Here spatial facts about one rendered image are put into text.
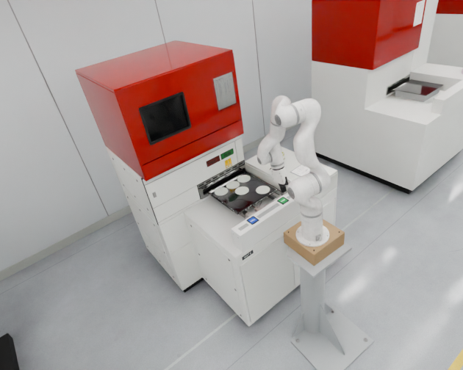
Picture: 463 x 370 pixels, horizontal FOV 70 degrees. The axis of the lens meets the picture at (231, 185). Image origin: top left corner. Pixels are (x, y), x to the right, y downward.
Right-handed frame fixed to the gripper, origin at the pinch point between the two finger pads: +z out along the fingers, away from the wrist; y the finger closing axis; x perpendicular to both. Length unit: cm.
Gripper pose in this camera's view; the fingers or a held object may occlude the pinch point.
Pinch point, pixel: (283, 189)
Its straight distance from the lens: 211.0
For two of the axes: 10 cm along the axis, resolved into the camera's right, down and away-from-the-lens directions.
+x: 7.8, -4.4, 4.4
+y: 5.6, 2.0, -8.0
